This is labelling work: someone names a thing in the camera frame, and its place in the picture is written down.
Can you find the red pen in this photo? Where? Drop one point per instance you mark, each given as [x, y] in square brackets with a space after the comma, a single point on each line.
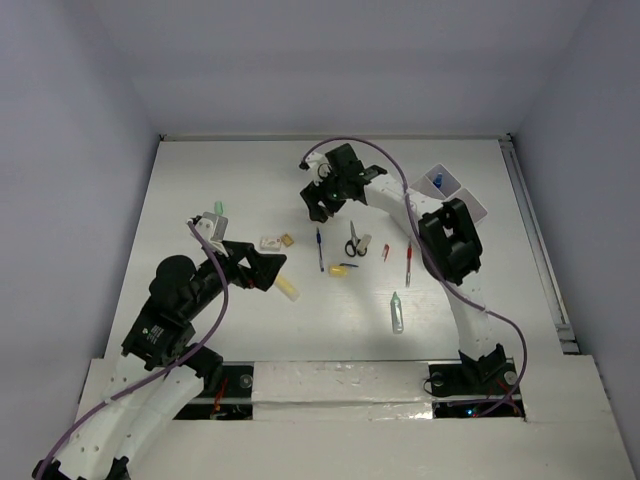
[409, 253]

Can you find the clear green tube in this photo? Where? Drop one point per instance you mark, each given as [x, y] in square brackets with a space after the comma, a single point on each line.
[396, 314]

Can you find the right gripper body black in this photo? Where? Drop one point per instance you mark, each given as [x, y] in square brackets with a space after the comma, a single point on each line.
[333, 187]

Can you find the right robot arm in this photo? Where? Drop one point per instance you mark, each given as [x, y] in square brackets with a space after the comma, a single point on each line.
[443, 231]

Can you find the silver taped rail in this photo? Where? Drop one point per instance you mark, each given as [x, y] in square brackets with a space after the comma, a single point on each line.
[340, 391]

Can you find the black handled scissors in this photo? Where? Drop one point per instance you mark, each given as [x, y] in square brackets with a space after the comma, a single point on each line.
[351, 246]

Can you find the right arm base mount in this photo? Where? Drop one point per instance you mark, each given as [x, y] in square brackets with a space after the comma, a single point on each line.
[469, 389]

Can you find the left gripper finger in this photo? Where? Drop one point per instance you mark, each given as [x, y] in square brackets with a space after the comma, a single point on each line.
[265, 266]
[261, 281]

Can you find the white divided organizer tray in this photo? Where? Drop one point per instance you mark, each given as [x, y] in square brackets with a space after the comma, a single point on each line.
[451, 189]

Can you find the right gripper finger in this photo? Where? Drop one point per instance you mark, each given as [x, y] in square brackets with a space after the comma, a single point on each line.
[312, 201]
[328, 207]

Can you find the yellow binder clip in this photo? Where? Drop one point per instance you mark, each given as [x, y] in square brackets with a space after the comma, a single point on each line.
[341, 270]

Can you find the tan eraser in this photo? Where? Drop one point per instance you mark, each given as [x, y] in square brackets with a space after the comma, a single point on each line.
[287, 240]

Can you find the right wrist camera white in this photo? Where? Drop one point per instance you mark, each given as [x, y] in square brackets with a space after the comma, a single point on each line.
[317, 165]

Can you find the clear blue spray bottle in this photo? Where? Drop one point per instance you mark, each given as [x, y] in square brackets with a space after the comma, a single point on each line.
[438, 180]

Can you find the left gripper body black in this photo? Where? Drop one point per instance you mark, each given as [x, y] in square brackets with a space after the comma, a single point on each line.
[234, 269]

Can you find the blue pen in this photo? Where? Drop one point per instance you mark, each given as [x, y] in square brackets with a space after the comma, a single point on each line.
[320, 250]

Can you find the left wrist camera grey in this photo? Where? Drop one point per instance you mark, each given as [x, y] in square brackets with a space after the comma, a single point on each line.
[211, 227]

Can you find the grey white eraser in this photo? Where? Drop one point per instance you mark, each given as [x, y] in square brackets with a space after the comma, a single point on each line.
[362, 245]

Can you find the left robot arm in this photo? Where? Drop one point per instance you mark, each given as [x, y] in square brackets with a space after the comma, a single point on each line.
[160, 368]

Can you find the yellow white glue stick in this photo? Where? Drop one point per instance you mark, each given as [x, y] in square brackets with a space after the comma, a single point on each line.
[287, 288]

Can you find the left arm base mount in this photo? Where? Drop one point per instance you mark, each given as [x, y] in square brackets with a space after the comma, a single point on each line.
[230, 401]

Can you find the white red eraser box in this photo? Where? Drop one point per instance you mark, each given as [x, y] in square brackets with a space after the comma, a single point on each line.
[270, 244]

